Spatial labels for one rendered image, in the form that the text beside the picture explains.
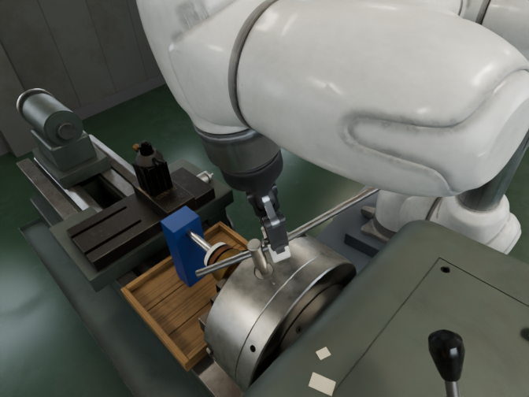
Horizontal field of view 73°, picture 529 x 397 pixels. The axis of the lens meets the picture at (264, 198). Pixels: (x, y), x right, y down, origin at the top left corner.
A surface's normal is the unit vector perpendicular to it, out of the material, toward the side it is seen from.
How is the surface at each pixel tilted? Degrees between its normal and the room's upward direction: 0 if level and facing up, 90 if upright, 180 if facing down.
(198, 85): 100
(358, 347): 0
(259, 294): 25
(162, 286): 0
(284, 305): 21
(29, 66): 90
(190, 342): 0
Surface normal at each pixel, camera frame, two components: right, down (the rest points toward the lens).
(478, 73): -0.02, -0.15
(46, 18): 0.76, 0.40
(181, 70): -0.58, 0.66
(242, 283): -0.36, -0.44
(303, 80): -0.61, 0.12
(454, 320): -0.04, -0.75
